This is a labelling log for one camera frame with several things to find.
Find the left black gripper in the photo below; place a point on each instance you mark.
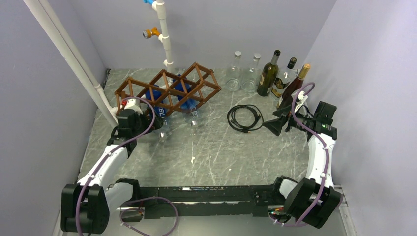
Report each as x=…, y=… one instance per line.
x=158, y=123

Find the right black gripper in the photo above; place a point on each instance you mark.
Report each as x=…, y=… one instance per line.
x=275, y=125

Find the dark bottle gold foil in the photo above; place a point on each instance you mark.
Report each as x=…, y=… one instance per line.
x=286, y=98

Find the blue labelled clear bottle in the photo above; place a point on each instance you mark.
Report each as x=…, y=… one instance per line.
x=161, y=112

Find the clear bottle black cap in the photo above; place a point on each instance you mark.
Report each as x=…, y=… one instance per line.
x=284, y=78

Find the clear glass bottle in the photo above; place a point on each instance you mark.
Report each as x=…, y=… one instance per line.
x=250, y=74
x=233, y=73

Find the olive green bottle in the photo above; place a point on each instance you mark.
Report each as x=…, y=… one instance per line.
x=268, y=75

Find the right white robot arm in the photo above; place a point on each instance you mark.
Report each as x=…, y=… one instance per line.
x=313, y=199

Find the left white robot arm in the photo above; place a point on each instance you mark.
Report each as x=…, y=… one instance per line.
x=86, y=205

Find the brown wooden wine rack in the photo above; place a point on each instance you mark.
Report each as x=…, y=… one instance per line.
x=170, y=91

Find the orange pipe fitting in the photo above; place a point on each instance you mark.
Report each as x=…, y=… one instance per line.
x=149, y=33

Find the white pvc pipe stand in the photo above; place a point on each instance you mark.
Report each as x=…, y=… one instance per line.
x=163, y=37

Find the white diagonal pole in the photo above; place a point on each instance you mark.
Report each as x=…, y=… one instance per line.
x=50, y=22

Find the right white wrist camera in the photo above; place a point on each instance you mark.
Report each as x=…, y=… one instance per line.
x=301, y=98

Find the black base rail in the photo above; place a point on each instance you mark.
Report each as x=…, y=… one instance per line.
x=254, y=200

